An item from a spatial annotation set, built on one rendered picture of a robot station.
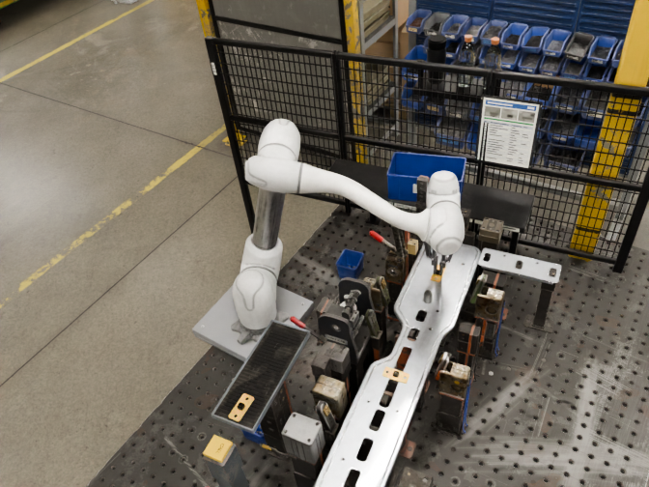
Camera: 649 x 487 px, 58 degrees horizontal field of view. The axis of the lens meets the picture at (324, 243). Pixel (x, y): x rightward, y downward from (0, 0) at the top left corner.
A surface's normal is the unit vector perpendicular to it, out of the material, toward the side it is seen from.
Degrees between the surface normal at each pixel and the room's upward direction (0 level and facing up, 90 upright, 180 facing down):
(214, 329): 2
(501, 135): 90
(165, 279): 0
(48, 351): 0
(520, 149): 90
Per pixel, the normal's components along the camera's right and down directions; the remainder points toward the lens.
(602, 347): -0.09, -0.72
